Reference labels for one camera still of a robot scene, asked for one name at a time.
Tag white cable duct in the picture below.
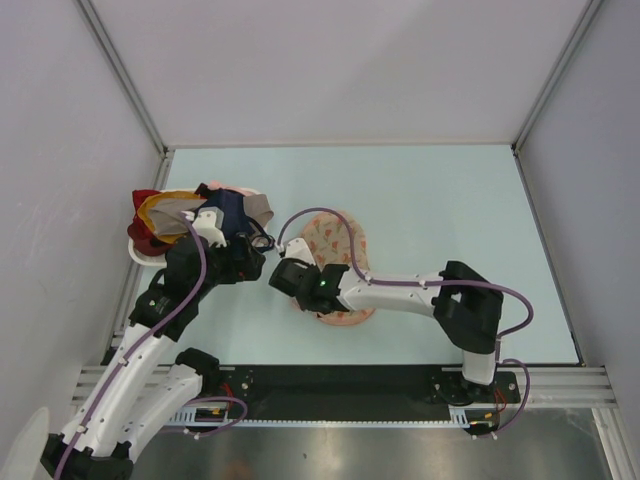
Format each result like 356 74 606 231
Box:
164 406 498 432

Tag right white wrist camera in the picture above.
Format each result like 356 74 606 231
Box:
277 237 316 265

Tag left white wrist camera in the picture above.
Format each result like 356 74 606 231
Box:
180 209 228 248

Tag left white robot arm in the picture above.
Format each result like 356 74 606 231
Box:
41 235 265 479

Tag pink garment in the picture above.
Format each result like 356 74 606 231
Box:
207 181 259 196

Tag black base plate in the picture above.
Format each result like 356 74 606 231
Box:
203 365 521 423

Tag red garment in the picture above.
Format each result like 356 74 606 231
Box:
127 189 170 257

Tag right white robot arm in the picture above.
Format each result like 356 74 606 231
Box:
269 258 504 401

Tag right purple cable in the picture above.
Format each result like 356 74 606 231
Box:
275 205 534 371

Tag white plastic basket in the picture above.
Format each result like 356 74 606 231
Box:
127 184 212 268

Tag aluminium frame rail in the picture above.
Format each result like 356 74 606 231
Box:
70 365 618 409

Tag yellow garment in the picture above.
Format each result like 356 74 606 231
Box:
138 190 205 229

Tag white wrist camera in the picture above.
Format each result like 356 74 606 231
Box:
277 237 316 265
180 209 228 248

